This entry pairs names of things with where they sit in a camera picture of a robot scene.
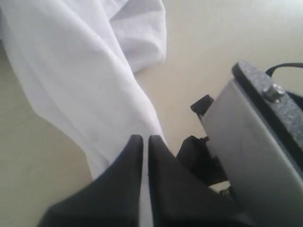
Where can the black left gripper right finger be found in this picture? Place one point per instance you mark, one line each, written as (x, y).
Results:
(178, 199)

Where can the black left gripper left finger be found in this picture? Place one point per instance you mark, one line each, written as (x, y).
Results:
(112, 200)

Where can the white t-shirt red print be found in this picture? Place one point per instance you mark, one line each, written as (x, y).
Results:
(76, 61)

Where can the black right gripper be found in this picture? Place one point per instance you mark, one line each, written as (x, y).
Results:
(196, 158)

